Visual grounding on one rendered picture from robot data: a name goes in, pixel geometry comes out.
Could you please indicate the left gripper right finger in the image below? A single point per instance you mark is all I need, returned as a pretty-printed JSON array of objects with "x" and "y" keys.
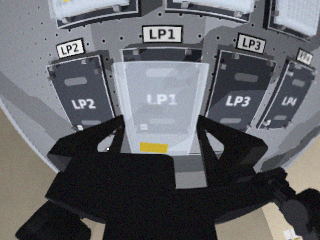
[{"x": 241, "y": 150}]

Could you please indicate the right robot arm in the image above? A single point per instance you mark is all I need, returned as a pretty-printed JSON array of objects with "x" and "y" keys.
[{"x": 300, "y": 209}]

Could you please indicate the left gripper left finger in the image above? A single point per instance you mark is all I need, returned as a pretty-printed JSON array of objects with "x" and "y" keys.
[{"x": 89, "y": 138}]

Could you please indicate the grey perforated work table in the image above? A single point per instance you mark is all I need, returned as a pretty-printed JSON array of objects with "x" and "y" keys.
[{"x": 28, "y": 39}]

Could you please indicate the grey operator panel with colored buttons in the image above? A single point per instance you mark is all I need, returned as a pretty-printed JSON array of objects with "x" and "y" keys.
[{"x": 189, "y": 171}]

